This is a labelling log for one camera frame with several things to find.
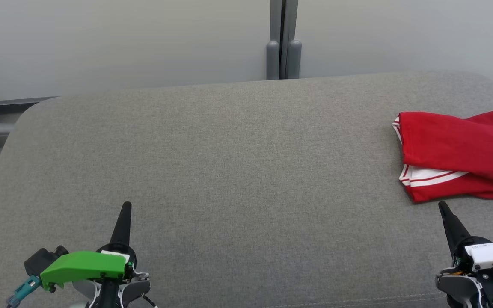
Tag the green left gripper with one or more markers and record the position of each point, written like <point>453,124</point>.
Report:
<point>84,265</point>

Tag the red Bulls 23 jersey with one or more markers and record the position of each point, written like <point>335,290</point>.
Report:
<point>456,145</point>

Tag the grey fabric sofa cushion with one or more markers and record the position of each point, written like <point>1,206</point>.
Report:
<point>229,171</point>

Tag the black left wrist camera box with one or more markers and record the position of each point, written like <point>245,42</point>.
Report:
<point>39,259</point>

